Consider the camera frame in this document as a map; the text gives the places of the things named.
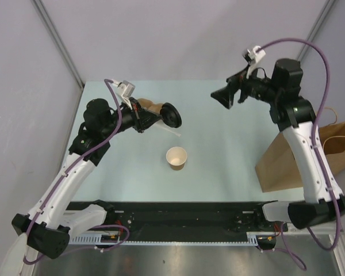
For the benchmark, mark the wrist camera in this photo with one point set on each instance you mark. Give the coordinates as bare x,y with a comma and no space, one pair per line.
253,57
125,90

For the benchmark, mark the brown pulp cup carrier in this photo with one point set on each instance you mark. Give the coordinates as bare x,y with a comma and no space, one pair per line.
149,105

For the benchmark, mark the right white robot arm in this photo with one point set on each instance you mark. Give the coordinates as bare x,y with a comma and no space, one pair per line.
324,200

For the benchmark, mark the brown paper coffee cup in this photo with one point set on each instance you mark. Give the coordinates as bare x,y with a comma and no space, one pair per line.
176,158

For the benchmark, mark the white wrapped straw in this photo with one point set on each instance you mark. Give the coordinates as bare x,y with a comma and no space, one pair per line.
167,128

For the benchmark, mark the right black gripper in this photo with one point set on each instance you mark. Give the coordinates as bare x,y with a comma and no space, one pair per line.
225,96

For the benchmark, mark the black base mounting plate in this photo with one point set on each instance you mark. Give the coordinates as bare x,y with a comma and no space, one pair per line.
182,222

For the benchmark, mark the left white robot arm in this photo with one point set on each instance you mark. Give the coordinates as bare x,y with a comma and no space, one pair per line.
46,228

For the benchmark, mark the brown paper bag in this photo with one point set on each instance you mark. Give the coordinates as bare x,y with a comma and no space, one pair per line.
282,167

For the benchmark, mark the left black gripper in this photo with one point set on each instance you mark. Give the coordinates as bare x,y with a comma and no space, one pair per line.
142,118

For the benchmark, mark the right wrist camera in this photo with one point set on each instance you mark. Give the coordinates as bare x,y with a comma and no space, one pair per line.
253,57

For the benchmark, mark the black plastic cup lid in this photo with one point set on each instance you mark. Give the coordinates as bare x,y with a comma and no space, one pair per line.
170,115

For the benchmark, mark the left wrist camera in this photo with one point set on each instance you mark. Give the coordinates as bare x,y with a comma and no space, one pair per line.
125,90

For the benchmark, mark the white slotted cable duct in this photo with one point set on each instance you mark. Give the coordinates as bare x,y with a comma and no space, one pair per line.
95,239

